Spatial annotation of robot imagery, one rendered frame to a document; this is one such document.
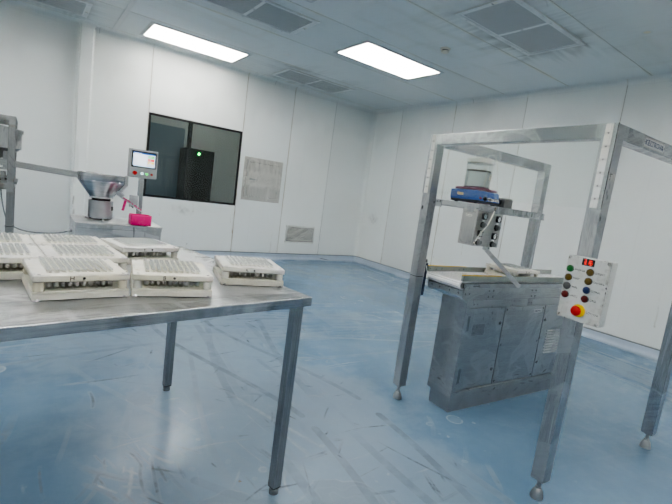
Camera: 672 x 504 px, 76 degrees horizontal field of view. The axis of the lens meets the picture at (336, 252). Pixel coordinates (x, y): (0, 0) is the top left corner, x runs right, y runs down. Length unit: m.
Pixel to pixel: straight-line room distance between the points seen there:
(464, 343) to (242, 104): 5.44
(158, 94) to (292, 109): 2.12
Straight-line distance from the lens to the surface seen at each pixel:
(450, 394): 2.82
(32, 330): 1.24
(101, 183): 3.92
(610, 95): 6.05
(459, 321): 2.69
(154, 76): 6.82
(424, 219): 2.62
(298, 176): 7.59
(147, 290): 1.47
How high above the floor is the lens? 1.21
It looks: 7 degrees down
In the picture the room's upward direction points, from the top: 8 degrees clockwise
